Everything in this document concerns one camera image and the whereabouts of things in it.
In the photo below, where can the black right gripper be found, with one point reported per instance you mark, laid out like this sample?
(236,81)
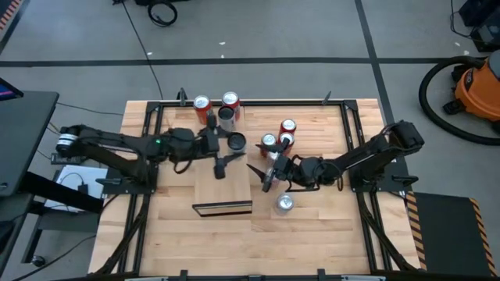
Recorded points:
(285,169)

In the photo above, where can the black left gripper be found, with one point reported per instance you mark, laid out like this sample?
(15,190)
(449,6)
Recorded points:
(207,145)

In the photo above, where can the red Coke Zero can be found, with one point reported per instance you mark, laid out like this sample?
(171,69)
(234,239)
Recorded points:
(287,137)

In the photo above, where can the silver Diet Coke can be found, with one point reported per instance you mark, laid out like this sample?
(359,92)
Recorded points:
(284,201)

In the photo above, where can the orange Fanta can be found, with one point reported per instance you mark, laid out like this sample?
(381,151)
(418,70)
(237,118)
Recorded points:
(230,98)
(202,102)

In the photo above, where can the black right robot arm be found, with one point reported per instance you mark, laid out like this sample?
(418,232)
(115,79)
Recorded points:
(371,152)

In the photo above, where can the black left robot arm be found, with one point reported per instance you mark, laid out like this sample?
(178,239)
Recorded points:
(117,142)

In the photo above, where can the black metal shelf wooden board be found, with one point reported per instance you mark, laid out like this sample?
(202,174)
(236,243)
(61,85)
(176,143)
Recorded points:
(222,183)

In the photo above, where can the red soda can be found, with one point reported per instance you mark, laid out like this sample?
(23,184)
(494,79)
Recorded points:
(288,125)

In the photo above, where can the black table clamp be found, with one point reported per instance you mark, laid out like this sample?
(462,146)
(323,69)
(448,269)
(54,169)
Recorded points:
(181,97)
(321,274)
(326,97)
(183,275)

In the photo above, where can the white paper sheet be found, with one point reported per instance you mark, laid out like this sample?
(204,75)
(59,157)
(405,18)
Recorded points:
(74,175)

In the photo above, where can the black power brick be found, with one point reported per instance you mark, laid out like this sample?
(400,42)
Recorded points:
(64,159)

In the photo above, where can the orange shop vacuum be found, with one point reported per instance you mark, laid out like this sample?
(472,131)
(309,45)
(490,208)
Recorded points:
(422,99)
(478,89)

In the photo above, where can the black mat hazard stripes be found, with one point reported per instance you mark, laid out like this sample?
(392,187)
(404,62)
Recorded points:
(445,234)
(8,11)

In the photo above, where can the black desk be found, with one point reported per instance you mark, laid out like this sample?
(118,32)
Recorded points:
(23,136)

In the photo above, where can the desk monitor screen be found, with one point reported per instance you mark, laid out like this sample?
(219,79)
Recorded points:
(6,89)

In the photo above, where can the black equipment case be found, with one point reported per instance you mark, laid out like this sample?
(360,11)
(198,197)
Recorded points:
(484,19)

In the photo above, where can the black table frame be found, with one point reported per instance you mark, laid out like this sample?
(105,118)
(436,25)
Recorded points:
(281,103)

